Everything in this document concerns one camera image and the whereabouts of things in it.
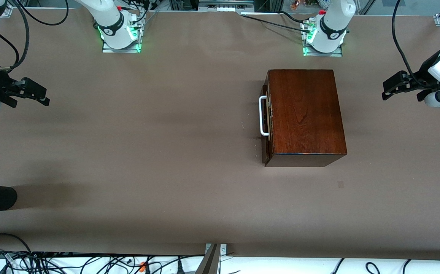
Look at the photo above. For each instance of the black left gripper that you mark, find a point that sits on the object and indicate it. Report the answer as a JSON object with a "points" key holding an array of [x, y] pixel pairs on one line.
{"points": [[422, 78]]}

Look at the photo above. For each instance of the wooden drawer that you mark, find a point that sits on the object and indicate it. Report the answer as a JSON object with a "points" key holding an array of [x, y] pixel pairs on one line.
{"points": [[264, 152]]}

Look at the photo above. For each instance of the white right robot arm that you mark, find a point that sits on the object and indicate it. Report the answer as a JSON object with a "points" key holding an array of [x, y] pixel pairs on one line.
{"points": [[113, 26]]}

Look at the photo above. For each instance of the dark wooden drawer cabinet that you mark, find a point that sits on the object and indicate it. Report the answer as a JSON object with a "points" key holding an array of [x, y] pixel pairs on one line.
{"points": [[307, 114]]}

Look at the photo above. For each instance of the orange connector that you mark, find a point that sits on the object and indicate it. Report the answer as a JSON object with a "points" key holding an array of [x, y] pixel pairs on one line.
{"points": [[142, 266]]}

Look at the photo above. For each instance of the grey power strip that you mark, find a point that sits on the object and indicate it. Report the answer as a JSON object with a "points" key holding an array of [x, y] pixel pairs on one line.
{"points": [[225, 5]]}

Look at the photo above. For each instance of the dark slanted bar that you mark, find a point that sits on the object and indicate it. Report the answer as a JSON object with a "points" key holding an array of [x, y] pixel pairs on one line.
{"points": [[209, 264]]}

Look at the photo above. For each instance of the small metal bracket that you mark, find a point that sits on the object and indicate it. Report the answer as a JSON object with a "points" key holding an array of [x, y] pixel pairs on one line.
{"points": [[223, 249]]}

